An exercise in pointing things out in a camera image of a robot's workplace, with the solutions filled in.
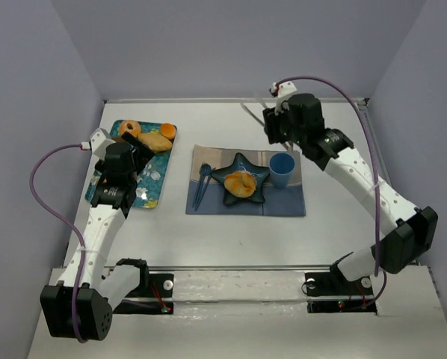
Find small round orange bun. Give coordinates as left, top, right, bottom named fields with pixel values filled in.
left=159, top=123, right=176, bottom=140

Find sugared ring donut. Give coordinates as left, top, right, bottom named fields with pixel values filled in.
left=118, top=120, right=141, bottom=138

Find blue star-shaped plate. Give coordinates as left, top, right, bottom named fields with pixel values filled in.
left=211, top=152, right=270, bottom=206

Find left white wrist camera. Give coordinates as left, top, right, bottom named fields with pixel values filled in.
left=79, top=128, right=115, bottom=159

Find metal rail front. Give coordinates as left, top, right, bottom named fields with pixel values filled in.
left=99, top=263, right=333, bottom=271

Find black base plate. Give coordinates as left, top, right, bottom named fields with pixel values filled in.
left=301, top=271, right=377, bottom=314
left=114, top=272, right=174, bottom=316

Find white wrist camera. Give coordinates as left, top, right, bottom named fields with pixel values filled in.
left=79, top=128, right=115, bottom=159
left=269, top=81, right=298, bottom=115

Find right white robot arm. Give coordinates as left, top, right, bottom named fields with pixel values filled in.
left=262, top=93, right=438, bottom=281

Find blue plastic chopstick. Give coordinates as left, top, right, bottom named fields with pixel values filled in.
left=193, top=167, right=215, bottom=211

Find metal tongs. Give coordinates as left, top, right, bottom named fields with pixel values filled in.
left=239, top=93, right=295, bottom=153

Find blue beige placemat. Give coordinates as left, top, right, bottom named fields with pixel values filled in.
left=186, top=145, right=306, bottom=217

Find blue plastic spork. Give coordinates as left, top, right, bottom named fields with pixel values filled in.
left=193, top=162, right=212, bottom=209

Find teal floral tray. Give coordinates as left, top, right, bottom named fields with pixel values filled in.
left=84, top=120, right=172, bottom=209

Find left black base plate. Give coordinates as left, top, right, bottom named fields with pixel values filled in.
left=114, top=272, right=174, bottom=316

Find twisted orange glazed bread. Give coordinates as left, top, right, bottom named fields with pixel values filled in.
left=223, top=171, right=256, bottom=198

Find blue plastic cup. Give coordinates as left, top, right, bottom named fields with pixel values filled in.
left=268, top=152, right=295, bottom=188

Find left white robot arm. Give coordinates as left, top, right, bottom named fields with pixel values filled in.
left=40, top=128, right=155, bottom=343

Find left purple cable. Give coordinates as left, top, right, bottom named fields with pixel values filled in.
left=28, top=144, right=92, bottom=344

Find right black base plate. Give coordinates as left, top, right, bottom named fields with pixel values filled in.
left=301, top=271, right=377, bottom=314

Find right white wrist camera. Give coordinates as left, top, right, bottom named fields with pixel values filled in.
left=269, top=81, right=298, bottom=115

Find tan turnover pastry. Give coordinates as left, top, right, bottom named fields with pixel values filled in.
left=138, top=132, right=173, bottom=153

